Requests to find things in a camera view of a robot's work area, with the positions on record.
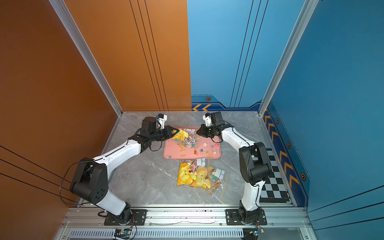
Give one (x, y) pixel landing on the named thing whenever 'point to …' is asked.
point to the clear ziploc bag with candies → (186, 138)
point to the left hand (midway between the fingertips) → (179, 128)
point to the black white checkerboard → (273, 191)
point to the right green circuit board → (251, 233)
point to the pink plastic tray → (208, 148)
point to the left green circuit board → (124, 233)
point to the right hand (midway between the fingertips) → (197, 131)
